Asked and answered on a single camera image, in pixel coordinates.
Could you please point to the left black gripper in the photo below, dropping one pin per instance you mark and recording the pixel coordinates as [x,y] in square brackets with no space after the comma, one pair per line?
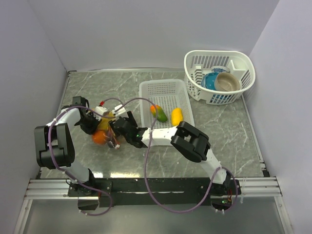
[90,130]

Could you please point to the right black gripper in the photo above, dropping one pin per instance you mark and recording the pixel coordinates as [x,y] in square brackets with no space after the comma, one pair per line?
[130,119]

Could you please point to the clear zip top bag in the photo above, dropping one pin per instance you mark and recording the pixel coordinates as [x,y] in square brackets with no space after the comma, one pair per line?
[112,141]

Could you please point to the fake green orange mango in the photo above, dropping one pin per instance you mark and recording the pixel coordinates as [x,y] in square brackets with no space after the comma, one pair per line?
[158,113]

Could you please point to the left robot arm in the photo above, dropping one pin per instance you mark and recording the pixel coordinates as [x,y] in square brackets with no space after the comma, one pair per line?
[55,148]

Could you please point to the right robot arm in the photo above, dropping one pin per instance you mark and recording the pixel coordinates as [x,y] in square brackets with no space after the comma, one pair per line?
[192,143]

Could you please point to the white round dish rack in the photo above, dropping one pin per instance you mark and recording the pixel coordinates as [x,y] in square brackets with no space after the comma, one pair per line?
[198,63]

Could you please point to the beige bowl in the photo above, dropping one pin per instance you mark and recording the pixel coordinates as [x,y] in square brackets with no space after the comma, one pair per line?
[226,82]

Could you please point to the blue white patterned plate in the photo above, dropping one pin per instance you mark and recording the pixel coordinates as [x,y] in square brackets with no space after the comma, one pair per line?
[220,69]

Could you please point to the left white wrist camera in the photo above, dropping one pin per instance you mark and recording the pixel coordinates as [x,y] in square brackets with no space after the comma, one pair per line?
[101,111]

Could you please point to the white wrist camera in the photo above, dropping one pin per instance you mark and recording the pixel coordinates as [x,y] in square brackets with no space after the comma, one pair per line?
[101,111]
[119,110]

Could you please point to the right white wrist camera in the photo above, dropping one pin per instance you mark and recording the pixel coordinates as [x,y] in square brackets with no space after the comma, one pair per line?
[119,110]

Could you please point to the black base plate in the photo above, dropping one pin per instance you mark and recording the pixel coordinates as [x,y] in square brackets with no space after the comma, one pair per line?
[167,191]

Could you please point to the aluminium rail frame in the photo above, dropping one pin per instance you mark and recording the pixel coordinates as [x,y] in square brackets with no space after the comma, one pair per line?
[252,205]

